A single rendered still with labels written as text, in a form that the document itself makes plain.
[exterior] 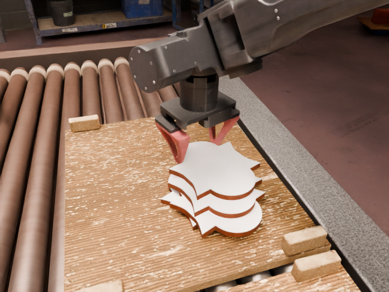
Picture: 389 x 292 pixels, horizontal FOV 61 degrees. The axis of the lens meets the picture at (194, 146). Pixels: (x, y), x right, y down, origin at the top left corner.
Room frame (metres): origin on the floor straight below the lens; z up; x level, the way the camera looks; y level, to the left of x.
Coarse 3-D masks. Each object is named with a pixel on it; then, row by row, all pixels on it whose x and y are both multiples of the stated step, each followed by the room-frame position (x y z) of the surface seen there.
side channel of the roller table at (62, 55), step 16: (48, 48) 1.02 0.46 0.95; (64, 48) 1.02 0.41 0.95; (80, 48) 1.02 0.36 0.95; (96, 48) 1.02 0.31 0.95; (112, 48) 1.03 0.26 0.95; (128, 48) 1.04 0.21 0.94; (0, 64) 0.94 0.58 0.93; (16, 64) 0.95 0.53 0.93; (32, 64) 0.96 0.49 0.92; (48, 64) 0.97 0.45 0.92; (64, 64) 0.98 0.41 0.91; (80, 64) 1.00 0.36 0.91; (96, 64) 1.01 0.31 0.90
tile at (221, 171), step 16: (192, 144) 0.46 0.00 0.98; (208, 144) 0.46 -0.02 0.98; (224, 144) 0.46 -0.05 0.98; (192, 160) 0.42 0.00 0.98; (208, 160) 0.42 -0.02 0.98; (224, 160) 0.42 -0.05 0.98; (240, 160) 0.42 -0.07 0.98; (192, 176) 0.38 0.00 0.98; (208, 176) 0.38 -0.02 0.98; (224, 176) 0.38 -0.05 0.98; (240, 176) 0.38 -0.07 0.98; (208, 192) 0.35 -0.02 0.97; (224, 192) 0.34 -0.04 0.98; (240, 192) 0.34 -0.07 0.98
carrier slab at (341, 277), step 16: (288, 272) 0.24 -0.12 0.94; (336, 272) 0.24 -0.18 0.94; (240, 288) 0.22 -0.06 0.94; (256, 288) 0.22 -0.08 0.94; (272, 288) 0.22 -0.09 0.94; (288, 288) 0.22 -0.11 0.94; (304, 288) 0.22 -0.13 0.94; (320, 288) 0.22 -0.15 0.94; (336, 288) 0.22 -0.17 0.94; (352, 288) 0.22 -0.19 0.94
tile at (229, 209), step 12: (180, 180) 0.38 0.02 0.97; (192, 192) 0.36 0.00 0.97; (252, 192) 0.36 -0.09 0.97; (192, 204) 0.34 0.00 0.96; (204, 204) 0.33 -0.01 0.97; (216, 204) 0.33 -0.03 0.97; (228, 204) 0.33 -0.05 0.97; (240, 204) 0.33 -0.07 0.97; (252, 204) 0.33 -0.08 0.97; (228, 216) 0.31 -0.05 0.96; (240, 216) 0.32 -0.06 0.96
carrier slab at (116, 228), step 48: (96, 144) 0.52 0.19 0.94; (144, 144) 0.52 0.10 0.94; (240, 144) 0.52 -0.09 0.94; (96, 192) 0.39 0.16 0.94; (144, 192) 0.39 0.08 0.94; (288, 192) 0.39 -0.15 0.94; (96, 240) 0.29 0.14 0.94; (144, 240) 0.29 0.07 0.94; (192, 240) 0.29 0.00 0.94; (240, 240) 0.29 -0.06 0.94; (144, 288) 0.22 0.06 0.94; (192, 288) 0.23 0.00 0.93
